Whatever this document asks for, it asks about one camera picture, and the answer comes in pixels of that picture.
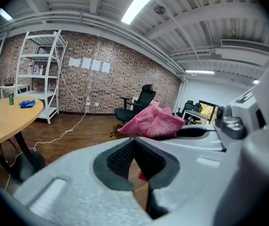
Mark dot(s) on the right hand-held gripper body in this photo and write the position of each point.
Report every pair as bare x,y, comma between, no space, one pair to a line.
240,116

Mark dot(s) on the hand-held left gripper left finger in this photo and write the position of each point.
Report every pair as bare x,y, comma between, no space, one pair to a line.
73,192

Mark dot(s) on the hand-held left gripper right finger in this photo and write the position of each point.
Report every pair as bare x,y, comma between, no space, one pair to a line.
195,178

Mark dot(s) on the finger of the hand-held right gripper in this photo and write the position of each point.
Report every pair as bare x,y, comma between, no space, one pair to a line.
200,126
195,143

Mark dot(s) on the pink cloth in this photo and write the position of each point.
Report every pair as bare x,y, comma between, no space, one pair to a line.
153,121

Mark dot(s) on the green-label sauce bottle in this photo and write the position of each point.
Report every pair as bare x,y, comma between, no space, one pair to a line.
11,96

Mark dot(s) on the small clear bottle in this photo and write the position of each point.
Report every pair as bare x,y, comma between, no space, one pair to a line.
49,88

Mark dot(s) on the white desk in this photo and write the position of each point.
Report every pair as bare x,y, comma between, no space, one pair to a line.
195,113
134,102

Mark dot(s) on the window with greenery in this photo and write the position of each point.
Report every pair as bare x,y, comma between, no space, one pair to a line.
207,110

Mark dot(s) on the black office chair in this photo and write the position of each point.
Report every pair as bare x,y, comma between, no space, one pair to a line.
146,95
187,107
198,107

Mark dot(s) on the white ceiling air conditioner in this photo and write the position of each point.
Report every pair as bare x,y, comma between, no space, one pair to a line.
242,55

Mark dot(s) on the blue cloth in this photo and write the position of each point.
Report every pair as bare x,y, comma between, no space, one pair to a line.
27,103

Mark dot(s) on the white metal shelf rack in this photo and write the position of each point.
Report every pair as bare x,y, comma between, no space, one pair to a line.
37,94

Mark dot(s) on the white paper sheet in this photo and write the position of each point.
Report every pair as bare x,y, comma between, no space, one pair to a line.
86,63
96,65
106,67
74,62

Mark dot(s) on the small white side table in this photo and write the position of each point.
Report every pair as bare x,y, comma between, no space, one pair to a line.
18,86

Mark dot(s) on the round ceiling fixture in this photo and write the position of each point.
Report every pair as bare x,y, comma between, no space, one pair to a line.
159,9

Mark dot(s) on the black router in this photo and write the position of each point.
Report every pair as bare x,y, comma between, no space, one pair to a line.
9,85

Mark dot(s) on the row of assorted plastic bottles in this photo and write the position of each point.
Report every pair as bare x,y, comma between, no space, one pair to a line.
36,70

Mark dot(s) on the black table pedestal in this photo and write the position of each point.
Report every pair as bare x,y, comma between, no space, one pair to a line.
30,163

